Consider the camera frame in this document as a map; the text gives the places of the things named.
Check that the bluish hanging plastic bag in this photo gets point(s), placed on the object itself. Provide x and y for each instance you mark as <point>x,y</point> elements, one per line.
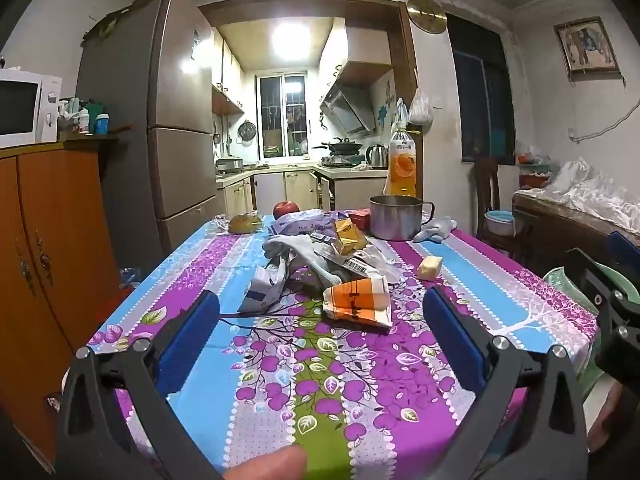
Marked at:
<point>400,115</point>

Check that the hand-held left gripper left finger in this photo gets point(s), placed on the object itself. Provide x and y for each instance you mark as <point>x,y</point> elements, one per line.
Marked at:
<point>192,340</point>

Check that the kitchen window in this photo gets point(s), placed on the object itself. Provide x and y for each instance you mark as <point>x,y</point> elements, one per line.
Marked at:
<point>282,115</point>

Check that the rice cooker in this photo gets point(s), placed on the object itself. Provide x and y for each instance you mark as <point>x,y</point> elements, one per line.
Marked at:
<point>229,165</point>

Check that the blue flower wall sticker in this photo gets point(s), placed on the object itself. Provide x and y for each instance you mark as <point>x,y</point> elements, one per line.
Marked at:
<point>385,105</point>

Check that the white plastic wrapper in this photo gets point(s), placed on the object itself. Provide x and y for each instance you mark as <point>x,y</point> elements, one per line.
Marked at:
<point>300,250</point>

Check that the pale yellow block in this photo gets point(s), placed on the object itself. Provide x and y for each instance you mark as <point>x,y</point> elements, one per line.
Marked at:
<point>430,267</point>

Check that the floral purple tablecloth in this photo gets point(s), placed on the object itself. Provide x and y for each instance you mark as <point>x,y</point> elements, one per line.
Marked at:
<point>350,385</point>

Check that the blue lidded jar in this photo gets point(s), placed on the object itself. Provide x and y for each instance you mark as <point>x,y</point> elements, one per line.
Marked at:
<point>102,125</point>

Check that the white plastic sheet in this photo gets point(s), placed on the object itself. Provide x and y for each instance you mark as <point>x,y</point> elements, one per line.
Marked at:
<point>585,190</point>

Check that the steel kettle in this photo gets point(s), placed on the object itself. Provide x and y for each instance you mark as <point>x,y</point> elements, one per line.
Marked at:
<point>377,156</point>

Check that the white bottle red label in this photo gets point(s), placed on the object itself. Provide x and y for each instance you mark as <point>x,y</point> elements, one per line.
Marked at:
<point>84,121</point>

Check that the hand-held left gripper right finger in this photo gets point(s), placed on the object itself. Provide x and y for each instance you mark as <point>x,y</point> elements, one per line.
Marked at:
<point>455,340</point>

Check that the kitchen ceiling light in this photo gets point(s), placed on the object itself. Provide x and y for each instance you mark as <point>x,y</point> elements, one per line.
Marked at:
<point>291,40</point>

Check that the dark wooden chair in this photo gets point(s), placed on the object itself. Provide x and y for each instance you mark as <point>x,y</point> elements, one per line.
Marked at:
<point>487,185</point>

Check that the orange wooden cabinet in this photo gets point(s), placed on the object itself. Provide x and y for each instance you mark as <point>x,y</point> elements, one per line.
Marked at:
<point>50,260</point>

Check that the green trash bin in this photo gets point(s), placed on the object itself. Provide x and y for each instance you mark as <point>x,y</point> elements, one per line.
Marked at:
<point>557,280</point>

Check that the kitchen counter cabinets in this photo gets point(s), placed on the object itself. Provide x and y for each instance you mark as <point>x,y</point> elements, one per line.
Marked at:
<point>300,190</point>

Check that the orange juice bottle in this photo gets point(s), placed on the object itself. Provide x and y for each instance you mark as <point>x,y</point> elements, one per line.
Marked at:
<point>402,165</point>

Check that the hanging metal strainer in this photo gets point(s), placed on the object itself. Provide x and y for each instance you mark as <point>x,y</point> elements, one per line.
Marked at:
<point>246,132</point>

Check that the white microwave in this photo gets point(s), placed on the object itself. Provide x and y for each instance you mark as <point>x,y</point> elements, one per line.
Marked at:
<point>20,105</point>

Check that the blue basin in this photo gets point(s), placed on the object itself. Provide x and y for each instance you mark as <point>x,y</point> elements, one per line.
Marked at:
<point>499,222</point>

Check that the long wall kitchen cabinet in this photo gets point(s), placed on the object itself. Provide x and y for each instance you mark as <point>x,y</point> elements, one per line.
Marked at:
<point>225,75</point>

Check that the red bowl with clutter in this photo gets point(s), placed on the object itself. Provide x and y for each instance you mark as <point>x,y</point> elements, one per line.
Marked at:
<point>532,170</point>

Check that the purple plastic bag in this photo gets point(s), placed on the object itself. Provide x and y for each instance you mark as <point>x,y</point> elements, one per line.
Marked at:
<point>300,222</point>

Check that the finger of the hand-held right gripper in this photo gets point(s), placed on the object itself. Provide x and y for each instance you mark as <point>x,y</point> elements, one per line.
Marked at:
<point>595,280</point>
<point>625,245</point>

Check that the orange and white carton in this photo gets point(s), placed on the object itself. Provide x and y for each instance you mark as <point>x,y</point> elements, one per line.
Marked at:
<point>357,302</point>

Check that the small red box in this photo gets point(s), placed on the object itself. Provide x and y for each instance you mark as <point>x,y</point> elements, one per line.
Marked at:
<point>360,219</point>

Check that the yellow foil packet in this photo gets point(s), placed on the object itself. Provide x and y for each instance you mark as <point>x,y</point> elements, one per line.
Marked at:
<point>350,237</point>

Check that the red apple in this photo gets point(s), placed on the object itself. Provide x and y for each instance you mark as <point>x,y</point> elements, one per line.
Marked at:
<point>286,208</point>

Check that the dark barred window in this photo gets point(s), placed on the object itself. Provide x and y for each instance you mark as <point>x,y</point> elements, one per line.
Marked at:
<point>480,90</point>

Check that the gold wall clock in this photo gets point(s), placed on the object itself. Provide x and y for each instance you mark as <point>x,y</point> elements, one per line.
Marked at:
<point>426,14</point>

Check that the black wok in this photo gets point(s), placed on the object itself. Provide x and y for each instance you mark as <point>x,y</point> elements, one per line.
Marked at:
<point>345,146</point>

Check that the grey cloth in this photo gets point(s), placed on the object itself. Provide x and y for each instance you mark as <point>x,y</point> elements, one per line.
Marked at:
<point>435,230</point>

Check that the blue plastic bag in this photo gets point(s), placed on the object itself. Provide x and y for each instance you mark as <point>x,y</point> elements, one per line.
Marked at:
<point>131,277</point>

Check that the bread roll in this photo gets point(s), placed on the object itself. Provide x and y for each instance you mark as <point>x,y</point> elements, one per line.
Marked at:
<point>245,223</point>

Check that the framed elephant picture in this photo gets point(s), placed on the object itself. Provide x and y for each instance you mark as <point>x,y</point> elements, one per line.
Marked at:
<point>589,46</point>

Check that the wooden kitchen door frame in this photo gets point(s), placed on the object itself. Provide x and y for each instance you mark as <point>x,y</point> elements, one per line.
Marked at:
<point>300,7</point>

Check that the dark wooden dining table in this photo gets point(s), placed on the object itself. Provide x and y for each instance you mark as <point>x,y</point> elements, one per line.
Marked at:
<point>550,230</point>

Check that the wall kitchen cabinet with hood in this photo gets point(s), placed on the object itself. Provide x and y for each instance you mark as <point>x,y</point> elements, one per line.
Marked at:
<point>360,50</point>

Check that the person's left hand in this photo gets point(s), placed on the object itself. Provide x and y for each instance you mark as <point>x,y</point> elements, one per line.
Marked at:
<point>270,465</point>

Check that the gas stove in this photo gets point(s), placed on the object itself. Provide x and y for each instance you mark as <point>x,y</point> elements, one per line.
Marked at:
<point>342,161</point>

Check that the white hanging plastic bag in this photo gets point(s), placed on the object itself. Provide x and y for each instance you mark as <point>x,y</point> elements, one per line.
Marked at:
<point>421,110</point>

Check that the blue and white carton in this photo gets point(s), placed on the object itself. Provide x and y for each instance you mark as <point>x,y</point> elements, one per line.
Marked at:
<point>262,290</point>

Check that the steel range hood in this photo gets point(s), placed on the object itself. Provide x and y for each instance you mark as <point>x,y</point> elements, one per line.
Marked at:
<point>347,110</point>

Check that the grey refrigerator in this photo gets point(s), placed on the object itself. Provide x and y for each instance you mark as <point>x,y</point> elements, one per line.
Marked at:
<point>180,110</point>

